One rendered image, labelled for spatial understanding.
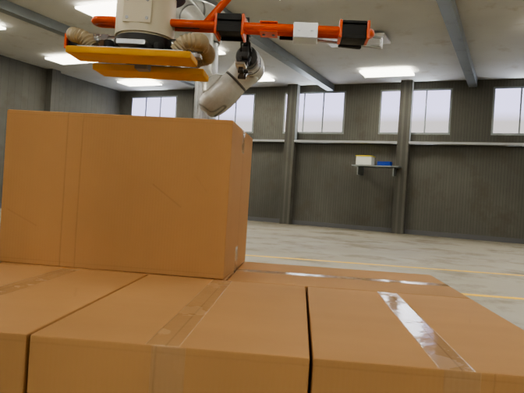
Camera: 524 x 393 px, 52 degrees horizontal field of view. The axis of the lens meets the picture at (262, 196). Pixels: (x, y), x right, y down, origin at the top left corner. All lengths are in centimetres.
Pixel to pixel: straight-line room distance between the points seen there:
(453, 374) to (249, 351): 27
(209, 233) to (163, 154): 23
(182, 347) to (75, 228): 75
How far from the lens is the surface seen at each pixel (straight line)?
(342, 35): 157
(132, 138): 141
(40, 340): 84
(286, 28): 158
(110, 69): 172
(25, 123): 154
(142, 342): 80
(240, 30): 157
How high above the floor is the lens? 76
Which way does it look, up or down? level
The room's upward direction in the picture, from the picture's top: 4 degrees clockwise
